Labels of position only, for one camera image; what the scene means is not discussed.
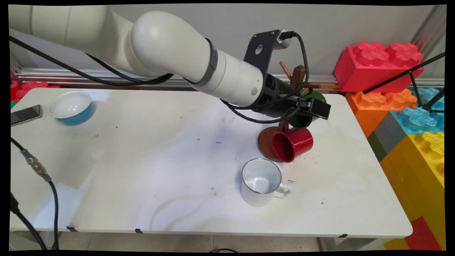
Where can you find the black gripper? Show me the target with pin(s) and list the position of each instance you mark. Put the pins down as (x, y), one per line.
(277, 99)

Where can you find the green enamel mug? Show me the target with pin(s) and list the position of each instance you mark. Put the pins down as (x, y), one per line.
(300, 121)

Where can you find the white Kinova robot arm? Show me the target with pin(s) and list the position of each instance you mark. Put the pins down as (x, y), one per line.
(160, 46)

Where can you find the red enamel mug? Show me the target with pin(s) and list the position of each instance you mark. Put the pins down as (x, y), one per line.
(295, 142)

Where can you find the big orange toy block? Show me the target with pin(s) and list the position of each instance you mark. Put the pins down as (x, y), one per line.
(369, 110)

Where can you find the brown wooden mug tree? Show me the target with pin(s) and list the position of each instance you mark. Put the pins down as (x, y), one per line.
(266, 142)

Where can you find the big red toy block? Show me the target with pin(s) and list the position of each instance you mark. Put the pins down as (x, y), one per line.
(373, 71)

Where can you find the big grey toy block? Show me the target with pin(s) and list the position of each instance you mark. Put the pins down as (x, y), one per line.
(389, 135)

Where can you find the white enamel mug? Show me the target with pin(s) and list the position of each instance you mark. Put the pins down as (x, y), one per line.
(260, 183)

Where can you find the black tripod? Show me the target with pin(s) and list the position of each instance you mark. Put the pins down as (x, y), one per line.
(412, 80)

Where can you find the big light blue toy block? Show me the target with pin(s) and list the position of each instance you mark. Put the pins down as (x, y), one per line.
(419, 121)

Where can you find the big yellow toy block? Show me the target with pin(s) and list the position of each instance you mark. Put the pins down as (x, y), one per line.
(416, 170)

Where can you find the aluminium upright profile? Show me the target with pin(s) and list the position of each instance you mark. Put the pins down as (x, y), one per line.
(426, 32)

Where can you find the flat red toy block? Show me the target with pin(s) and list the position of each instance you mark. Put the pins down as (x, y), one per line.
(423, 236)

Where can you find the blue bowl white inside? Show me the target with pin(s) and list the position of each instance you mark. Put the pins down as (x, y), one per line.
(71, 106)

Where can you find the red studded toy block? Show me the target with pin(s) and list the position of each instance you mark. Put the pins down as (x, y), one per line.
(30, 87)

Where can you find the black smartphone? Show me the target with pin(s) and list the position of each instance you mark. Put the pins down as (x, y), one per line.
(25, 115)

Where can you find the aluminium rail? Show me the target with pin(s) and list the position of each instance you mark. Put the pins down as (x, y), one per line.
(328, 78)

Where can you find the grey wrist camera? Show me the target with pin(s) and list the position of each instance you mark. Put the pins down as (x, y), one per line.
(286, 42)

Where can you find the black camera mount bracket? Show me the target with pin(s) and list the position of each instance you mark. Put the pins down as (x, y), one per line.
(261, 49)

